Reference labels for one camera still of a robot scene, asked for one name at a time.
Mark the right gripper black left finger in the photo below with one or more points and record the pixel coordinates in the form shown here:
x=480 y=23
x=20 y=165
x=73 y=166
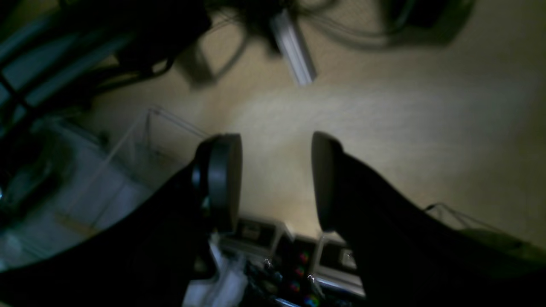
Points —
x=147 y=259

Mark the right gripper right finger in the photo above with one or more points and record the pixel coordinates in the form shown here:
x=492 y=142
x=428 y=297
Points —
x=404 y=257

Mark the clear plastic storage box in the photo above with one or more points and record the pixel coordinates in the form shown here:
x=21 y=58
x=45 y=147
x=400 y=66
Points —
x=112 y=182

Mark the electronics board with leds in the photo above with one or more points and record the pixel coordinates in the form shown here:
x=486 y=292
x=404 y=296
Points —
x=288 y=270

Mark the white table leg post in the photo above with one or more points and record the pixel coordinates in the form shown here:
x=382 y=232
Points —
x=293 y=47

